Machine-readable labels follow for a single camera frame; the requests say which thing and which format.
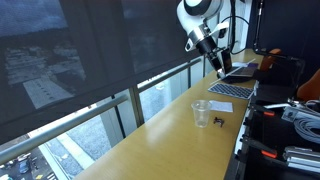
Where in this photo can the orange black clamp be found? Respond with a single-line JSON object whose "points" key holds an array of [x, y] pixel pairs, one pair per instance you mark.
{"points": [[265, 150], [262, 109]]}

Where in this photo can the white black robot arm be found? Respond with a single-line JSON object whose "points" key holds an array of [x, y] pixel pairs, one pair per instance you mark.
{"points": [[193, 16]]}

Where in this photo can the left orange black clamp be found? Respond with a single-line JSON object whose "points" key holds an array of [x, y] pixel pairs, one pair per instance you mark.
{"points": [[265, 150]]}

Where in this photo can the clear plastic cup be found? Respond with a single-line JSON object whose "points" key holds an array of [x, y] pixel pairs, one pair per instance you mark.
{"points": [[201, 111]]}

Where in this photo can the small black clip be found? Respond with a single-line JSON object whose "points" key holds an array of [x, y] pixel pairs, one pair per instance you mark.
{"points": [[218, 121]]}

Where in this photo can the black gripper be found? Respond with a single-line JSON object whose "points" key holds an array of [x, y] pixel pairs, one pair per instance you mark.
{"points": [[203, 39]]}

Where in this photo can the metal window railing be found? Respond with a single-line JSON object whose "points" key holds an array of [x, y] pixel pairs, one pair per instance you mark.
{"points": [[47, 135]]}

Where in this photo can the silver aluminium profile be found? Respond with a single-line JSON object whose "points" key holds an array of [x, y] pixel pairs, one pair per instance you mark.
{"points": [[302, 158]]}

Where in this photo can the open laptop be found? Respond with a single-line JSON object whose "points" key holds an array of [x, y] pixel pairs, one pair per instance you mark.
{"points": [[241, 71]]}

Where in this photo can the white paper sheet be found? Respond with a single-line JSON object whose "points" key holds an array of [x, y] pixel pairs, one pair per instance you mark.
{"points": [[221, 106]]}

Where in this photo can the checkerboard calibration board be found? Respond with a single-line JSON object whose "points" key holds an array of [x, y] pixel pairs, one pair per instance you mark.
{"points": [[231, 90]]}

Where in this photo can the right orange black clamp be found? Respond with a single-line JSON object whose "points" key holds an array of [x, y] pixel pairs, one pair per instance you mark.
{"points": [[262, 109]]}

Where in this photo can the orange chair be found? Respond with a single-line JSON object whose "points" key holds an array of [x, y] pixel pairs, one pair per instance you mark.
{"points": [[311, 89]]}

